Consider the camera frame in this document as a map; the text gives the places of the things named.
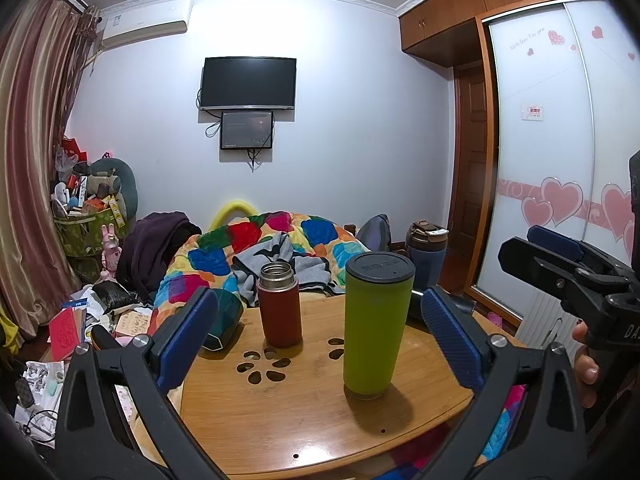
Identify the yellow foam ring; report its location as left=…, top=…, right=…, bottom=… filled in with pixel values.
left=207, top=201, right=260, bottom=233

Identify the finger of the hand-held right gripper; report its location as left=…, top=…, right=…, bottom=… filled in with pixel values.
left=497, top=237, right=633, bottom=322
left=526, top=225, right=632, bottom=277

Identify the dark green speaker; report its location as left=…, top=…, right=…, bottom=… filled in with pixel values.
left=200, top=287, right=245, bottom=352

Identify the dark purple clothing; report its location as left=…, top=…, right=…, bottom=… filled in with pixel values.
left=120, top=211, right=203, bottom=303

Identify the black wall television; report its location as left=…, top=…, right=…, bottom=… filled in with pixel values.
left=200, top=56, right=298, bottom=111

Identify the colourful patchwork quilt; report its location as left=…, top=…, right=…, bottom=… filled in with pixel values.
left=150, top=211, right=373, bottom=341

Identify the pink bunny toy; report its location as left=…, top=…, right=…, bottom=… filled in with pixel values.
left=99, top=223, right=123, bottom=283

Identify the wooden wardrobe with heart doors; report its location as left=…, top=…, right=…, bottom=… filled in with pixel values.
left=399, top=0, right=640, bottom=331

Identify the large blue water bottle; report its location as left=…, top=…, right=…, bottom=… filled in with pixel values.
left=404, top=220, right=450, bottom=292

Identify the green cup with grey lid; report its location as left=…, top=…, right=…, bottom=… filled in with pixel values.
left=342, top=253, right=416, bottom=401

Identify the white air conditioner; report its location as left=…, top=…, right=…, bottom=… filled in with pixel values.
left=100, top=0, right=193, bottom=52

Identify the person's right hand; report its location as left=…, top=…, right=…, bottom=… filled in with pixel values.
left=571, top=321, right=601, bottom=409

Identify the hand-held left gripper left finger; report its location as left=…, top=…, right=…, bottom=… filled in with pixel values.
left=55, top=287, right=221, bottom=480

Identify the white radiator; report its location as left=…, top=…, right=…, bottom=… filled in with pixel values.
left=515, top=291, right=581, bottom=351

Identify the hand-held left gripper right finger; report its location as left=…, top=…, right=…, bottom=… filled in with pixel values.
left=420, top=285, right=588, bottom=480

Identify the small black wall monitor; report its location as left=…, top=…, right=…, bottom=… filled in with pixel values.
left=220, top=110, right=275, bottom=151

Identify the grey backpack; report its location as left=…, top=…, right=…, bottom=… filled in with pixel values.
left=356, top=214, right=393, bottom=252

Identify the grey patterned cloth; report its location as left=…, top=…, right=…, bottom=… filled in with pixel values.
left=232, top=232, right=346, bottom=307

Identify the red book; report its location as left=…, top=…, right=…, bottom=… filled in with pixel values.
left=48, top=306, right=87, bottom=362

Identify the grey green neck pillow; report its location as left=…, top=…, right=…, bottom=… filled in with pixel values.
left=75, top=157, right=138, bottom=221

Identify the small bamboo table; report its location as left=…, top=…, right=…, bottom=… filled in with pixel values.
left=179, top=294, right=526, bottom=478

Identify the green storage basket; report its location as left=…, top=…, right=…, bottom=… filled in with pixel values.
left=54, top=205, right=128, bottom=258

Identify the black plastic bag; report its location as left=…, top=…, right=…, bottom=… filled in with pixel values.
left=91, top=281, right=146, bottom=313

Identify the striped brown curtain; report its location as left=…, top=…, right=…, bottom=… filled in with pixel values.
left=0, top=0, right=103, bottom=341

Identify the red thermos cup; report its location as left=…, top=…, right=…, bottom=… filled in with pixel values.
left=256, top=261, right=303, bottom=348

